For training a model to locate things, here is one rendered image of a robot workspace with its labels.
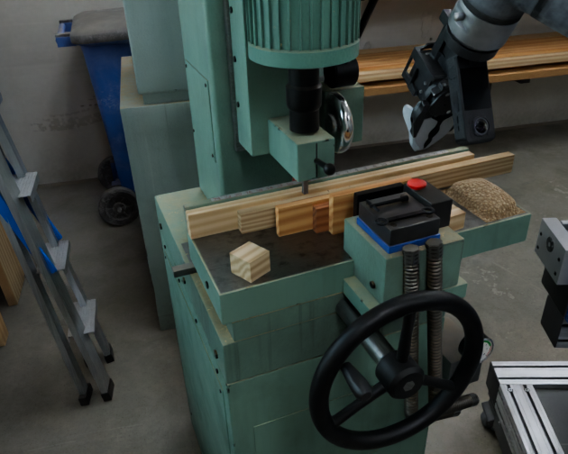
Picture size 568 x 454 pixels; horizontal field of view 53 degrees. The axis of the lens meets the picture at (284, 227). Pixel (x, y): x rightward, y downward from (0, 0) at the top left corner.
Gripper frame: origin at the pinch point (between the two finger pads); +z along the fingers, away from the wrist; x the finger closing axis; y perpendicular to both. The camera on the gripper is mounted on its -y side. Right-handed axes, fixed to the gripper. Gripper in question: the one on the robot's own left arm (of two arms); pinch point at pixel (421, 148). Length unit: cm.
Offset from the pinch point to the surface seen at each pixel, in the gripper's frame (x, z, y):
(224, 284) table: 31.2, 18.0, -6.6
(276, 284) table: 23.5, 17.3, -8.9
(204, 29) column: 23.1, 7.5, 38.1
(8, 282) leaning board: 85, 157, 75
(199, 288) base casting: 32.7, 33.7, 0.4
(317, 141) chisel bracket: 11.4, 8.0, 10.1
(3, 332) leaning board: 88, 152, 52
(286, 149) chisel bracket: 15.2, 12.5, 12.9
